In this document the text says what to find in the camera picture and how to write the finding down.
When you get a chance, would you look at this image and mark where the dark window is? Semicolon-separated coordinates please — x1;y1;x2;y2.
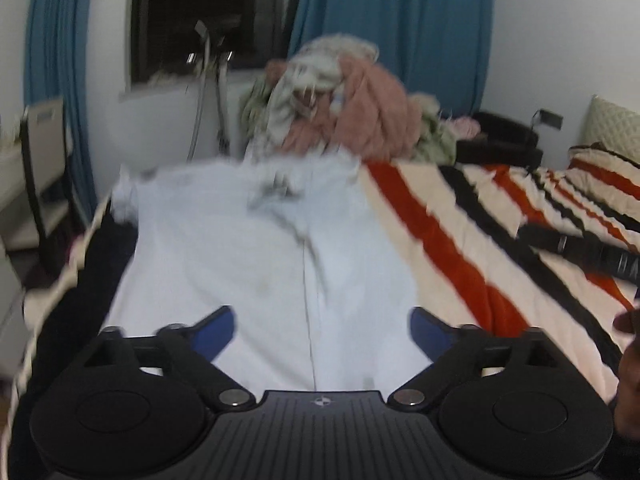
129;0;299;84

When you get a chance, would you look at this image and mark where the pink fluffy blanket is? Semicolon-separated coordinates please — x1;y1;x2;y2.
265;53;421;160

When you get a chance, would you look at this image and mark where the right hand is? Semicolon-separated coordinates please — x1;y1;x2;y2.
614;309;640;441

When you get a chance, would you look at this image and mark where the left blue curtain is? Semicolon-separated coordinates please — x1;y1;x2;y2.
23;0;98;219

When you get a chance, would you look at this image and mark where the white dressing table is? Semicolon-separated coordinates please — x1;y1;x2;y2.
1;148;42;380

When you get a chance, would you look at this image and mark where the pile of light clothes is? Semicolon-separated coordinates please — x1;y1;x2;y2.
240;35;457;165

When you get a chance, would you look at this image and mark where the black armchair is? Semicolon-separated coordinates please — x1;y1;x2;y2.
456;112;544;168

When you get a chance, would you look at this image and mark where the striped fleece blanket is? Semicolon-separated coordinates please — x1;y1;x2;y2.
1;162;639;479

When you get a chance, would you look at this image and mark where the white t-shirt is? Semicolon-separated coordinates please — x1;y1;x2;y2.
106;154;430;394

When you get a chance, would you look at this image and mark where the blue curtain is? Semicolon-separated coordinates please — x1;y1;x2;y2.
288;0;494;116
23;0;98;219

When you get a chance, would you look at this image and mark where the right blue curtain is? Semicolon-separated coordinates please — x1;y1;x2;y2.
288;0;494;116

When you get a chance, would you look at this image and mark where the pink small garment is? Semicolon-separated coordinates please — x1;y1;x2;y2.
447;116;482;141

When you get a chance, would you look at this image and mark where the wall power socket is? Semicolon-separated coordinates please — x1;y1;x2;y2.
537;108;564;131

